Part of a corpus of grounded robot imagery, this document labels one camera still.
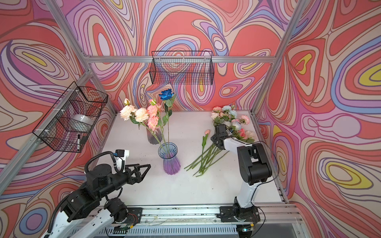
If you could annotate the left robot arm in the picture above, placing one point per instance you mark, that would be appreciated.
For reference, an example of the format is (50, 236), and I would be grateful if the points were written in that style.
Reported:
(100, 183)

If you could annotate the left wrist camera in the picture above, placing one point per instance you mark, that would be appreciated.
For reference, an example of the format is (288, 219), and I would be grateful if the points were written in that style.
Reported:
(121, 156)

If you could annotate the wire basket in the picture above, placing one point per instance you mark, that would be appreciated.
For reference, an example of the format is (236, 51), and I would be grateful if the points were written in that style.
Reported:
(58, 130)
(182, 67)

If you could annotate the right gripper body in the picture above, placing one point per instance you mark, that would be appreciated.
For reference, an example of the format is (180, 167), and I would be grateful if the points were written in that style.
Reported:
(215, 138)

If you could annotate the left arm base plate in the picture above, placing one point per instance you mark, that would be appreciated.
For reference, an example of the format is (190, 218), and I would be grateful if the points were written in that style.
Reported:
(129, 216)

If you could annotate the white rose stem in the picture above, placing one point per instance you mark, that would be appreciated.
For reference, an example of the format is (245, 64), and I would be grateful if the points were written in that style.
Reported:
(229, 143)

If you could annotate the peach peony stem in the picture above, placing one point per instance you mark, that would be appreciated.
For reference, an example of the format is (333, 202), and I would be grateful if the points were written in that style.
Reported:
(131, 113)

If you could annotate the red-grey glass vase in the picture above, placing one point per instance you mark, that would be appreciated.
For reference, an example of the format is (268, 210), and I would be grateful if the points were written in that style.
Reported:
(154, 137)

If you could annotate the left wire basket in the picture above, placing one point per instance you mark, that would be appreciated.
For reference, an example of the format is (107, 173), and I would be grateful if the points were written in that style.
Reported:
(58, 130)

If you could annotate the bunch of artificial flowers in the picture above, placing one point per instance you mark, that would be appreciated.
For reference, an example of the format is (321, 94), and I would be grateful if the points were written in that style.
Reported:
(219, 115)

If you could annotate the blue rose stem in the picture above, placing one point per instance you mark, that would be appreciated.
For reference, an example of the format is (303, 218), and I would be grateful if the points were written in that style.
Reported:
(167, 98)

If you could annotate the single pink bud stem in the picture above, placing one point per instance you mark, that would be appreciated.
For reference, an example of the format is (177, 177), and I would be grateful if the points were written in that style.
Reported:
(204, 140)

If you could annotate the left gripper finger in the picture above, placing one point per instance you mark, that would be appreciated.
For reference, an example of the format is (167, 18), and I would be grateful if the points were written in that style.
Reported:
(139, 179)
(143, 169)

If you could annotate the back wire basket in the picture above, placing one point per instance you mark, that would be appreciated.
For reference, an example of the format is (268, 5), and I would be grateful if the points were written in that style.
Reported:
(182, 67)

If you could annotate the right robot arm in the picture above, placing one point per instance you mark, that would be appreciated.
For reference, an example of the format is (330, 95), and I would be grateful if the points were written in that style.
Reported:
(255, 170)

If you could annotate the pink carnation stem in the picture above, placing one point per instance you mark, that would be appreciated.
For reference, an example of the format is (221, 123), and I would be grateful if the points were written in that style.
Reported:
(154, 118)

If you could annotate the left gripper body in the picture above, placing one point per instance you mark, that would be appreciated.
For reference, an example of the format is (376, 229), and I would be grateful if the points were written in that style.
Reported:
(130, 180)

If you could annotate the purple-blue glass vase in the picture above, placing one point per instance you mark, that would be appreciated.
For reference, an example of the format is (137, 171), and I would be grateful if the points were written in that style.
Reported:
(168, 153)

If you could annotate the black marker pen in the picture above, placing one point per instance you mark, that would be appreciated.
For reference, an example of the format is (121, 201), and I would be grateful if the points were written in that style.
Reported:
(78, 143)

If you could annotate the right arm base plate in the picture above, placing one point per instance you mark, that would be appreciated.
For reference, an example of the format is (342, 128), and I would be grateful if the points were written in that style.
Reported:
(237, 214)

